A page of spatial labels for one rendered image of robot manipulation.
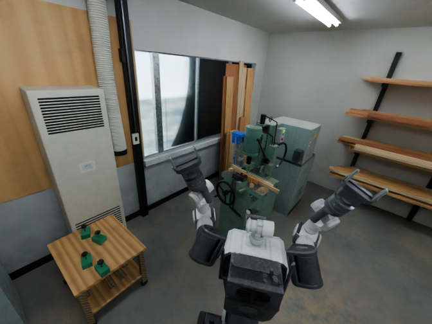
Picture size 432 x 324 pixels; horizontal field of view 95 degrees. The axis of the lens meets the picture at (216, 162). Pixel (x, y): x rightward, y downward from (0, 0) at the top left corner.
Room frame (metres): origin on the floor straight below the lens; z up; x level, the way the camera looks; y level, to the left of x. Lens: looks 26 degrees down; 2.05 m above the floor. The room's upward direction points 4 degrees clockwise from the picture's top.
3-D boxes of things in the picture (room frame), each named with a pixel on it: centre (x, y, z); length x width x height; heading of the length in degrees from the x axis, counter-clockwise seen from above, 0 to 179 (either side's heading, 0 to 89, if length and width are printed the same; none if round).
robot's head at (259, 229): (0.64, -0.21, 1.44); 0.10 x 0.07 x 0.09; 81
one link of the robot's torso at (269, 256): (0.58, -0.19, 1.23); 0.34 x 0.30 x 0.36; 81
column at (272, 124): (2.25, -0.58, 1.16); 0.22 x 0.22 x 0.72; 44
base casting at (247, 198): (2.13, -0.46, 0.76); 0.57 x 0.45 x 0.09; 134
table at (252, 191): (1.93, -0.33, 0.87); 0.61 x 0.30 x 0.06; 44
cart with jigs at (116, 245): (1.23, 1.00, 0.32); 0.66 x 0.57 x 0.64; 52
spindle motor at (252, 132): (2.04, -0.37, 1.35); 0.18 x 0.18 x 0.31
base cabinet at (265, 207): (2.13, -0.46, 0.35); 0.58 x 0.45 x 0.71; 134
